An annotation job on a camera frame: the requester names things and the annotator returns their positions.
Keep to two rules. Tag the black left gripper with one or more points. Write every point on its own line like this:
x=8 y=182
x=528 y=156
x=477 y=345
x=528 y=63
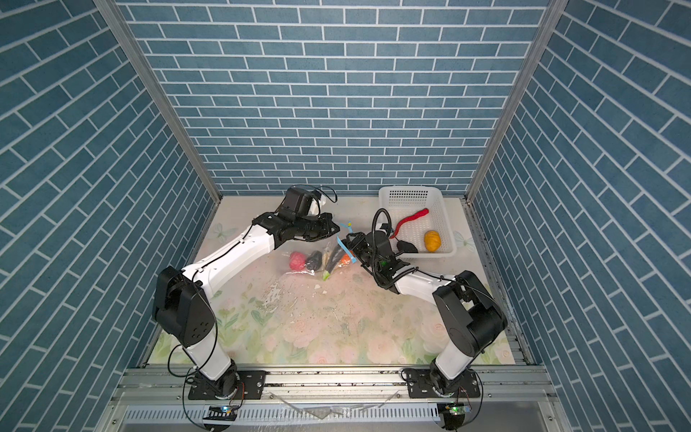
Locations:
x=325 y=220

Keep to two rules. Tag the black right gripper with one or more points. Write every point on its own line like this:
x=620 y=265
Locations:
x=358 y=244

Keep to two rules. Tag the long black food piece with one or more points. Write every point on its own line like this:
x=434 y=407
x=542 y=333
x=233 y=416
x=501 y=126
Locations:
x=334 y=260

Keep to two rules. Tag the clear zip top bag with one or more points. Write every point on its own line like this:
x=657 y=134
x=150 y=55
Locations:
x=273 y=269

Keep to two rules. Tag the small black food ball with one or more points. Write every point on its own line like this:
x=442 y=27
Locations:
x=314 y=261

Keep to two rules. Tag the pink round food ball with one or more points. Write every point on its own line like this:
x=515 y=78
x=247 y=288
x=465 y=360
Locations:
x=297 y=261

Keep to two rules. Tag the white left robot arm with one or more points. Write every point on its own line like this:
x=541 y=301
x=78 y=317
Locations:
x=182 y=299

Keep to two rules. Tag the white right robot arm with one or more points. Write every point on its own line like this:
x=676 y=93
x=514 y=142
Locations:
x=473 y=320

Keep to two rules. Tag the yellow food ball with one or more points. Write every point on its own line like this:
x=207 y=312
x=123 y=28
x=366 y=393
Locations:
x=432 y=241

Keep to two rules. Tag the white plastic perforated basket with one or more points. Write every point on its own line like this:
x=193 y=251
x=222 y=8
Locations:
x=420 y=225

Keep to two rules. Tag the red chili pepper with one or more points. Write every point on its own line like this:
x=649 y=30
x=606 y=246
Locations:
x=414 y=217

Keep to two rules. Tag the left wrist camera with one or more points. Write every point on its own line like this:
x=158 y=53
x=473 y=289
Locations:
x=300 y=202

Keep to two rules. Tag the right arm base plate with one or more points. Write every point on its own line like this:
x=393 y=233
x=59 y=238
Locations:
x=431 y=383

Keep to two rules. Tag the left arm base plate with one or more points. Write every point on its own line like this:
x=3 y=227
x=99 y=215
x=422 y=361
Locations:
x=227 y=385

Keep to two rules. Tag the aluminium mounting rail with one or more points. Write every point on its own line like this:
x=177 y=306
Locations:
x=340 y=398

